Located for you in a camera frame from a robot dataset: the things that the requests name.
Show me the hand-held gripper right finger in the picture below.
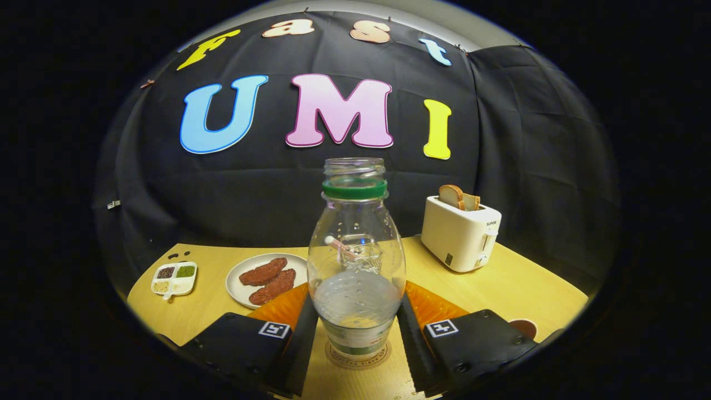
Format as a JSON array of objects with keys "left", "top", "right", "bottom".
[{"left": 395, "top": 281, "right": 539, "bottom": 398}]

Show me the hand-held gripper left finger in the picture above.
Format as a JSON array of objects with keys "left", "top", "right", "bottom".
[{"left": 181, "top": 282, "right": 320, "bottom": 398}]

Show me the round cork coaster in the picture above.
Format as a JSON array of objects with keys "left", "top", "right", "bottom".
[{"left": 325, "top": 339, "right": 392, "bottom": 370}]

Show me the clear plastic juice bottle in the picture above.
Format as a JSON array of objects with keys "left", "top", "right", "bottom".
[{"left": 307, "top": 158, "right": 407, "bottom": 359}]

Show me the beige cup with wooden handle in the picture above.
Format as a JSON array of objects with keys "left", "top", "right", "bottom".
[{"left": 508, "top": 319, "right": 538, "bottom": 341}]

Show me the reddish brown meat patty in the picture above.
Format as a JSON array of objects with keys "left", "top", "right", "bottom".
[
  {"left": 239, "top": 257, "right": 288, "bottom": 287},
  {"left": 249, "top": 269, "right": 297, "bottom": 306}
]

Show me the round white plate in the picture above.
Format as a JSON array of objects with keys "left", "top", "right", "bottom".
[{"left": 226, "top": 253, "right": 309, "bottom": 309}]

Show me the wooden table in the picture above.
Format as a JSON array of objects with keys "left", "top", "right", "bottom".
[{"left": 127, "top": 236, "right": 588, "bottom": 400}]

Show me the white toaster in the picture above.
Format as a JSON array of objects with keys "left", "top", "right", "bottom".
[{"left": 420, "top": 196, "right": 502, "bottom": 273}]

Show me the white divided condiment dish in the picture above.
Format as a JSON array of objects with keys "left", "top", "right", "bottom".
[{"left": 151, "top": 261, "right": 198, "bottom": 299}]

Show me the black backdrop cloth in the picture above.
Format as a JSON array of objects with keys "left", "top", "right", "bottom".
[{"left": 93, "top": 11, "right": 620, "bottom": 301}]

